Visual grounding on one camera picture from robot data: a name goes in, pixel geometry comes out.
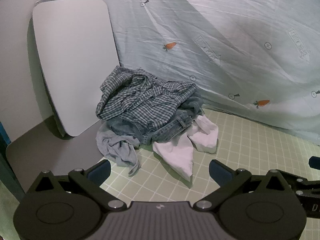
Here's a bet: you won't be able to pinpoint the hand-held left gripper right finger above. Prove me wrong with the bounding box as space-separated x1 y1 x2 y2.
193 159 294 212

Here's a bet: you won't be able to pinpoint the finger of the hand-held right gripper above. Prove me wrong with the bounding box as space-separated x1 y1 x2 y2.
278 170 320 193
308 156 320 170

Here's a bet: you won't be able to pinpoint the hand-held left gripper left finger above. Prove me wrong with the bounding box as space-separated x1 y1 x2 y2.
25 159 129 211

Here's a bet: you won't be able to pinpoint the blue plaid shirt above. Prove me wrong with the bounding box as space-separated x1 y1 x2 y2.
96 66 198 140

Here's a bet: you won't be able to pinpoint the light blue cloth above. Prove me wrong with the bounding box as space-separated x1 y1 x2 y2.
96 124 141 177

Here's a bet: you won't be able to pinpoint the white cloth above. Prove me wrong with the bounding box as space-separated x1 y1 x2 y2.
152 115 220 183

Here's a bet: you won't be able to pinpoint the grey flat panel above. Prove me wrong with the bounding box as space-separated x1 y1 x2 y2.
5 119 111 193

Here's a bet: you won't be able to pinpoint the blue denim jeans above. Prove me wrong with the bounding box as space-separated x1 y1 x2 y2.
107 110 200 147

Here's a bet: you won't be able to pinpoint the grey blue fuzzy garment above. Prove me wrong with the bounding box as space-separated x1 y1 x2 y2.
179 92 205 117

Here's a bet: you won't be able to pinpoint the white rounded board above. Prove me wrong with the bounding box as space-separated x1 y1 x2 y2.
27 0 121 138

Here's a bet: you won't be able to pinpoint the carrot print bed sheet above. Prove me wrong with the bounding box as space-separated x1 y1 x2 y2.
37 0 320 146

